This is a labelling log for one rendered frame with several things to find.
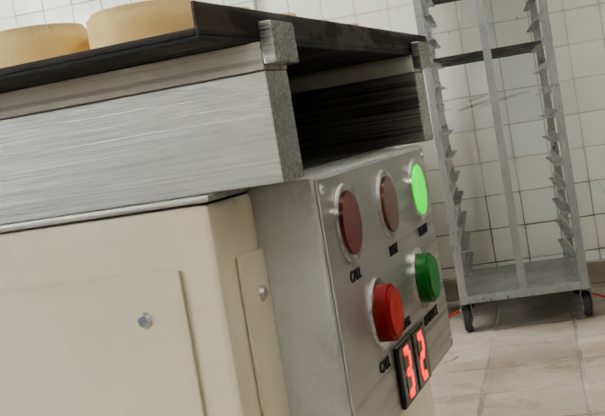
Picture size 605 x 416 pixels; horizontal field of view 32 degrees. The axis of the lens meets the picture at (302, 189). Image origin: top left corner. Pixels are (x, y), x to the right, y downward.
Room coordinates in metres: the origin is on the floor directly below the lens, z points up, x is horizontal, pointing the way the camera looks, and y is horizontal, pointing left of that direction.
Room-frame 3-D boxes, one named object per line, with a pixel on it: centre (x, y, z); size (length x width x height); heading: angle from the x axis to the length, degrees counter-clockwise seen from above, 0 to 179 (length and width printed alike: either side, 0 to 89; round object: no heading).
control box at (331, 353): (0.59, -0.03, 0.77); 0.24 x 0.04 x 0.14; 161
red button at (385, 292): (0.54, -0.03, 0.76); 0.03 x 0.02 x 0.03; 161
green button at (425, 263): (0.64, -0.06, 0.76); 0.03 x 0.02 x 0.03; 161
